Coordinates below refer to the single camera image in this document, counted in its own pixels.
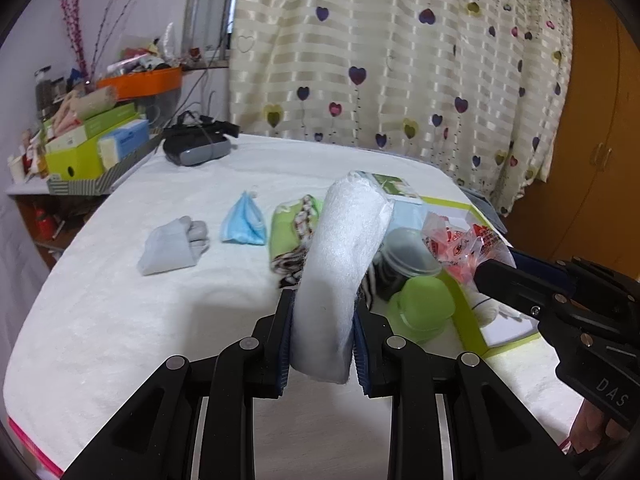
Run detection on red white plastic packet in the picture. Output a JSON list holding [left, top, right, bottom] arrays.
[[421, 212, 515, 290]]

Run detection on black white striped cloth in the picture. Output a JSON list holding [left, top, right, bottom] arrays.
[[359, 258, 388, 311]]

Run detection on white towel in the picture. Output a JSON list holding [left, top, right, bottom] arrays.
[[291, 172, 393, 385]]

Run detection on grey toe sock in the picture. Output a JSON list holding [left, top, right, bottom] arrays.
[[137, 216, 209, 276]]

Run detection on blue surgical face mask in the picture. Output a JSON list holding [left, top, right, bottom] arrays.
[[220, 192, 267, 246]]

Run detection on green embroidered hand towel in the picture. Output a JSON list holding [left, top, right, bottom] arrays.
[[269, 194, 323, 289]]

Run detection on pale mint toe sock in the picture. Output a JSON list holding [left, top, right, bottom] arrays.
[[466, 292, 522, 327]]

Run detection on person's right hand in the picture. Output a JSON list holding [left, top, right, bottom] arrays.
[[568, 400, 629, 454]]

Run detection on wooden wardrobe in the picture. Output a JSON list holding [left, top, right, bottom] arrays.
[[506, 0, 639, 278]]

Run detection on lime green cardboard box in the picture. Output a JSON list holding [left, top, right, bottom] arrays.
[[422, 197, 539, 358]]

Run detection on grey clothes pile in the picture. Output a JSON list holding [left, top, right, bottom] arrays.
[[460, 186, 508, 235]]

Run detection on green cream jar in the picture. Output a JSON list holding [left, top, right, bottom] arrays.
[[386, 276, 456, 344]]

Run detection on wet wipes pack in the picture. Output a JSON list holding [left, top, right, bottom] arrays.
[[361, 171, 428, 232]]

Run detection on heart pattern curtain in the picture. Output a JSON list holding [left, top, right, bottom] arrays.
[[229, 0, 573, 214]]

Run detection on striped grey storage tray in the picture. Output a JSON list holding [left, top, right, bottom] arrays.
[[46, 134, 166, 196]]

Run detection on black grey VR headset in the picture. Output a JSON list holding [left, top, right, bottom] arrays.
[[163, 110, 240, 167]]

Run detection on lime green file box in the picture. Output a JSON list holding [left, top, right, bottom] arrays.
[[44, 136, 105, 181]]

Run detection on white side shelf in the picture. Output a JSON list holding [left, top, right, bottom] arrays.
[[6, 184, 106, 270]]

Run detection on blue tissue pack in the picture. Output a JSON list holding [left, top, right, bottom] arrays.
[[98, 119, 150, 170]]

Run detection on green flat box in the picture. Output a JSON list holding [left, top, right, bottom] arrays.
[[46, 102, 138, 154]]

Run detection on beige rolled cloth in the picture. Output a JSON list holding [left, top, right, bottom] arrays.
[[70, 86, 117, 122]]

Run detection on orange plastic basket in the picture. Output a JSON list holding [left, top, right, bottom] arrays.
[[96, 67, 182, 101]]

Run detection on pink dried flower branches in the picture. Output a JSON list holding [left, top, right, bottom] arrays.
[[58, 0, 139, 82]]

